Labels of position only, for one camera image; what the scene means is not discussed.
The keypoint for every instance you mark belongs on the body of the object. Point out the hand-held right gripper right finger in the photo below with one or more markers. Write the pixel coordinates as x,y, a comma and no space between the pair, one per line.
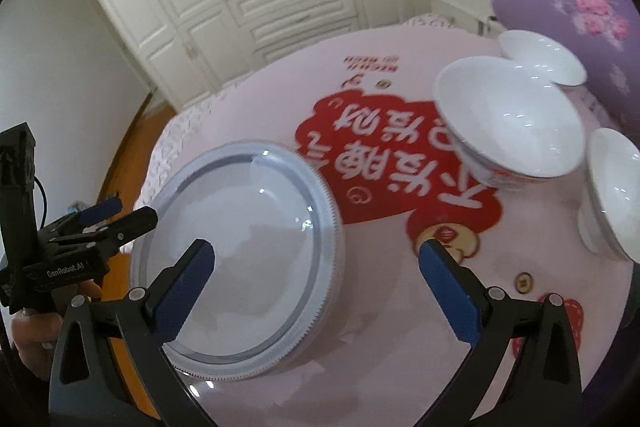
450,292

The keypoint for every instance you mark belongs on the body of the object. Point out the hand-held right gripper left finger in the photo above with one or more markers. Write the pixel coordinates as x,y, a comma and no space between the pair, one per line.
185,292

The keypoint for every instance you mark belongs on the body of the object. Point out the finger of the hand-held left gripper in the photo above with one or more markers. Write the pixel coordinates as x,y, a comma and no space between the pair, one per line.
100,211
135,222

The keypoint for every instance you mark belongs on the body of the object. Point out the large white bowl red pattern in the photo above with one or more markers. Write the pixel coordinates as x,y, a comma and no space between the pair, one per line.
510,117

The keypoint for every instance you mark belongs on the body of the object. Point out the plain white bowl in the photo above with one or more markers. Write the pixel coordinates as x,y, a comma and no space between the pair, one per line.
615,187

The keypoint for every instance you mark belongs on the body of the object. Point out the small white bowl dark rim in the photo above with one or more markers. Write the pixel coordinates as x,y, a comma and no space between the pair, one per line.
545,54

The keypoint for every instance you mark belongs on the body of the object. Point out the person's left hand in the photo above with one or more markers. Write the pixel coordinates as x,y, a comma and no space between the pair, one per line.
32,337

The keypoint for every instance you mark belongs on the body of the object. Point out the pink printed round mat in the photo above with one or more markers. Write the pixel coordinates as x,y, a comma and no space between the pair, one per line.
390,307

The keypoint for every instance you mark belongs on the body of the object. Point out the white nightstand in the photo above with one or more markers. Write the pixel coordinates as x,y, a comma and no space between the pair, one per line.
460,4

